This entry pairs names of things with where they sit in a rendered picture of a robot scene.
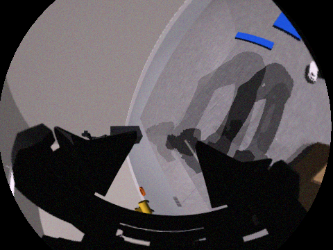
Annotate blue flat bar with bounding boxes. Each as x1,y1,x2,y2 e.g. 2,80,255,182
235,32,275,49

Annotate blue flat rectangular plate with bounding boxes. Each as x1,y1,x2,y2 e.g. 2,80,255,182
273,12,302,40

